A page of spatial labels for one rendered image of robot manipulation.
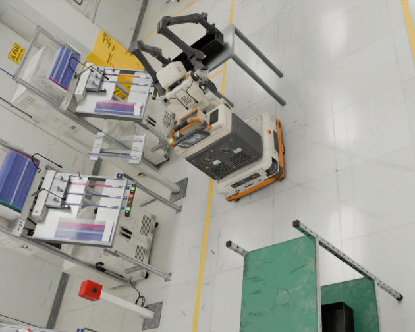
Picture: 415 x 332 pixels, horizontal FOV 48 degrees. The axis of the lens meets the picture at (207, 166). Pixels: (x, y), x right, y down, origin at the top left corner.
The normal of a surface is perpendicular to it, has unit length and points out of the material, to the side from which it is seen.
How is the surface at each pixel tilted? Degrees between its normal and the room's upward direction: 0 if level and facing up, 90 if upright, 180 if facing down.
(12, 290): 90
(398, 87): 0
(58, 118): 90
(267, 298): 0
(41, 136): 90
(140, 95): 45
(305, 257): 0
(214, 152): 90
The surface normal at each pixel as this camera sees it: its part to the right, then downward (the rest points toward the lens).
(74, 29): 0.73, -0.33
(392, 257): -0.68, -0.47
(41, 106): -0.11, 0.81
